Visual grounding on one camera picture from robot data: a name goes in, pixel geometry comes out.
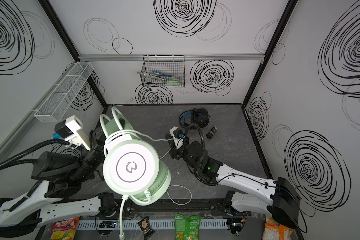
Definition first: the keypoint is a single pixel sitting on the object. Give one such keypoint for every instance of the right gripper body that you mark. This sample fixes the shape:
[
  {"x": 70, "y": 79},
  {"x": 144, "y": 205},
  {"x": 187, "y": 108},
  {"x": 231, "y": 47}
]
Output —
[{"x": 181, "y": 145}]

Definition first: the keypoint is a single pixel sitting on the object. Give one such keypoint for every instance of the black blue headphones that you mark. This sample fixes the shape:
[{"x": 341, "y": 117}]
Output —
[{"x": 199, "y": 116}]

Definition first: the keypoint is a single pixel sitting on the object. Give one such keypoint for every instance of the mint green headphones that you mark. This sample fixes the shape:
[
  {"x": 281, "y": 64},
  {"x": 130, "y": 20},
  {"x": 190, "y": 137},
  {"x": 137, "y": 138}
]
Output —
[{"x": 132, "y": 167}]

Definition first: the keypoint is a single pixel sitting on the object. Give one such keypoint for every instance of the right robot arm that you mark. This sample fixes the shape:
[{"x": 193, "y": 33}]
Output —
[{"x": 212, "y": 173}]

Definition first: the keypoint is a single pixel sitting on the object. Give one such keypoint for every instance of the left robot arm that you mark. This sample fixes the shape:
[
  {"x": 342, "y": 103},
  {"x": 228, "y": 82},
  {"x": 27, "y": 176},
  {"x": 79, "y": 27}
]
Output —
[{"x": 58, "y": 177}]

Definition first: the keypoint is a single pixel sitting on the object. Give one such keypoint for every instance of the small brown bottle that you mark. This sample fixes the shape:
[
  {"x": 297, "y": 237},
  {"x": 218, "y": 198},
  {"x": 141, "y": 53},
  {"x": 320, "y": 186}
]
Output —
[{"x": 212, "y": 132}]

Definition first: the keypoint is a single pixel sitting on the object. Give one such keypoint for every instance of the green chips bag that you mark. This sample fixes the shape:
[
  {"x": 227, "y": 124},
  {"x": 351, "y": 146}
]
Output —
[{"x": 187, "y": 227}]

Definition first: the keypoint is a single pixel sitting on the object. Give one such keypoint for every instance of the small dark snack packet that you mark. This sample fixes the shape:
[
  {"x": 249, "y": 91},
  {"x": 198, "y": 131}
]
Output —
[{"x": 146, "y": 228}]

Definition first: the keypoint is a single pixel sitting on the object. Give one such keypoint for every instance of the orange snack bag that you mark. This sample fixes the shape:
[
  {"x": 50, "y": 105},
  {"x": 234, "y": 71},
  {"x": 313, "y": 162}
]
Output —
[{"x": 274, "y": 231}]

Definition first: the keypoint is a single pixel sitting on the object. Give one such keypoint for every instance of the Fox's fruits candy bag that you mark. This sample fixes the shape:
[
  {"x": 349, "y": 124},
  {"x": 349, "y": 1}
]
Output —
[{"x": 64, "y": 230}]

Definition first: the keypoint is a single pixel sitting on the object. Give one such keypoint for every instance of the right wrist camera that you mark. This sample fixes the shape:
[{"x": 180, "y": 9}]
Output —
[{"x": 178, "y": 136}]

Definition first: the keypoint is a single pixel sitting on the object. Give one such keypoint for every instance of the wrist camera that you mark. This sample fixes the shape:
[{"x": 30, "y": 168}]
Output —
[
  {"x": 71, "y": 130},
  {"x": 178, "y": 136}
]

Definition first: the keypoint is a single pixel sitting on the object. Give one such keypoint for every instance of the black mounting rail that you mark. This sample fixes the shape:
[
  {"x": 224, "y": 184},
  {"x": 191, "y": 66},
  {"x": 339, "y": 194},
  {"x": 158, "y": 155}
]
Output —
[{"x": 198, "y": 205}]

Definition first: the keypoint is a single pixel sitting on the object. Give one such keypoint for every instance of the black wire basket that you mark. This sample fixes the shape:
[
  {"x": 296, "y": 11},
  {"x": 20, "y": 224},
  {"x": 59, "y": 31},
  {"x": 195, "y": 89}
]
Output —
[{"x": 163, "y": 70}]

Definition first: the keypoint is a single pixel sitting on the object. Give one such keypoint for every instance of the white slotted cable duct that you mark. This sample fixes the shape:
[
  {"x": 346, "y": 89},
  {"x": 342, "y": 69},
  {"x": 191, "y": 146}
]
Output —
[{"x": 92, "y": 225}]

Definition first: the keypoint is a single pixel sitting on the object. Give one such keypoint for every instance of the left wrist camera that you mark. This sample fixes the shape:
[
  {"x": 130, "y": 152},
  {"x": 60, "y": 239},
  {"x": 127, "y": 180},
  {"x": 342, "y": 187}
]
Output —
[{"x": 71, "y": 130}]

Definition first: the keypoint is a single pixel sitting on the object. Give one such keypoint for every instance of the white wire shelf basket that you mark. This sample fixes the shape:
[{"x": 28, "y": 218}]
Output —
[{"x": 71, "y": 87}]

